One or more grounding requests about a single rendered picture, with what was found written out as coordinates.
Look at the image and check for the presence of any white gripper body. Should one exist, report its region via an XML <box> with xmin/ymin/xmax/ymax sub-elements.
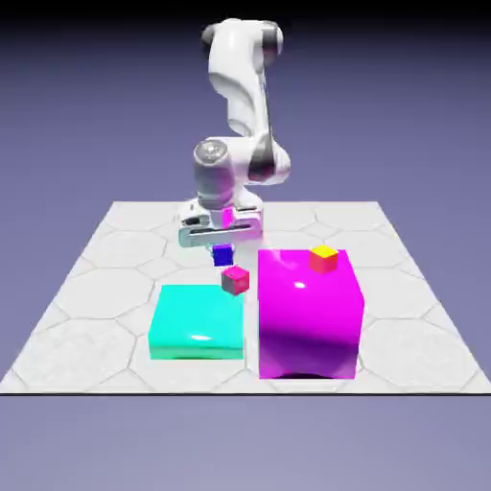
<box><xmin>177</xmin><ymin>217</ymin><xmax>265</xmax><ymax>249</ymax></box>

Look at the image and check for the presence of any small blue cube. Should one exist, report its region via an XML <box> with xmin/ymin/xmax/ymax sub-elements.
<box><xmin>211</xmin><ymin>243</ymin><xmax>235</xmax><ymax>268</ymax></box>

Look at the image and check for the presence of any small pink cube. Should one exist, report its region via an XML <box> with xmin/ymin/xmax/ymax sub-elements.
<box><xmin>221</xmin><ymin>266</ymin><xmax>250</xmax><ymax>296</ymax></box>

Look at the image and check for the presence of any small yellow cube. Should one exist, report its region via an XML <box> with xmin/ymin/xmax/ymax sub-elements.
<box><xmin>308</xmin><ymin>245</ymin><xmax>339</xmax><ymax>275</ymax></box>

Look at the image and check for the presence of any large cyan box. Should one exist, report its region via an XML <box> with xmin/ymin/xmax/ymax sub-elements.
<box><xmin>148</xmin><ymin>284</ymin><xmax>246</xmax><ymax>361</ymax></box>

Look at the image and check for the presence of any large magenta box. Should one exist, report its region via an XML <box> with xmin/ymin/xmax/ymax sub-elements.
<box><xmin>257</xmin><ymin>247</ymin><xmax>364</xmax><ymax>381</ymax></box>

